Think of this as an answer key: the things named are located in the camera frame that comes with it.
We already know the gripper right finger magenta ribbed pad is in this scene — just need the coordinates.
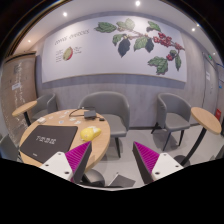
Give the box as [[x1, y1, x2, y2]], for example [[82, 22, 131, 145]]
[[133, 141, 183, 184]]

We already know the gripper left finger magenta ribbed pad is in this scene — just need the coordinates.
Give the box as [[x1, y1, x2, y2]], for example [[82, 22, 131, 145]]
[[40, 141, 92, 184]]

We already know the yellow computer mouse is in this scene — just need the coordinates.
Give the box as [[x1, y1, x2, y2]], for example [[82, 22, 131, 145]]
[[80, 126, 101, 141]]

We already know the black mouse pad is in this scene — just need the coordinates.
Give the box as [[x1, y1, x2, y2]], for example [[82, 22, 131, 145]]
[[20, 125, 78, 163]]

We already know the round wooden table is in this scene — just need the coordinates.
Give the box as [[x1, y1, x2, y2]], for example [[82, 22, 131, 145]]
[[18, 108, 111, 172]]

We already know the black power adapter box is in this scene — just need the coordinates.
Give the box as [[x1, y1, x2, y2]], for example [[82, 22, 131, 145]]
[[84, 111, 96, 119]]

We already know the white card on table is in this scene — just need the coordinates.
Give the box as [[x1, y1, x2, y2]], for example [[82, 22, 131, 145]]
[[37, 117, 46, 124]]

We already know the grey armchair right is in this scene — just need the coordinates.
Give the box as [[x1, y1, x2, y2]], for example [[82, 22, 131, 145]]
[[152, 93, 191, 148]]

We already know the grey armchair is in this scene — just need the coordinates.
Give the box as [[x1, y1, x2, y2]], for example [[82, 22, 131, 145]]
[[79, 91, 130, 152], [152, 93, 191, 148], [31, 94, 58, 121]]

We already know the grey chair at left edge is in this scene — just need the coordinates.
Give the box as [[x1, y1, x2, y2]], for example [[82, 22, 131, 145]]
[[0, 135, 19, 161]]

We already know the grey armchair left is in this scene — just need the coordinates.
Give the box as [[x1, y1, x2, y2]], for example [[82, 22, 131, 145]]
[[31, 94, 58, 121]]

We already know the grey armchair centre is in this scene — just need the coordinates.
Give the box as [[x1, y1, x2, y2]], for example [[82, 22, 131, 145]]
[[79, 91, 130, 152]]

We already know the small round side table right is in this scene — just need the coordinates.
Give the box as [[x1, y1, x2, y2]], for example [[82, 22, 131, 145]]
[[181, 107, 221, 166]]

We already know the small round side table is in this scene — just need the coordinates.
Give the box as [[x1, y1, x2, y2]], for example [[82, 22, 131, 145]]
[[12, 100, 37, 126], [181, 107, 221, 166]]

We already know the small round side table left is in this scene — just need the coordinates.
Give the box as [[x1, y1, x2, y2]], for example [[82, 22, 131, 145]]
[[12, 100, 37, 126]]

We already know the black cable on table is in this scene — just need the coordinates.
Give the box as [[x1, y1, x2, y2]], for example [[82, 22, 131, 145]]
[[68, 106, 96, 118]]

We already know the coffee plant wall poster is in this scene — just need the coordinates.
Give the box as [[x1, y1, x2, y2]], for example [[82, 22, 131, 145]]
[[42, 16, 187, 82]]

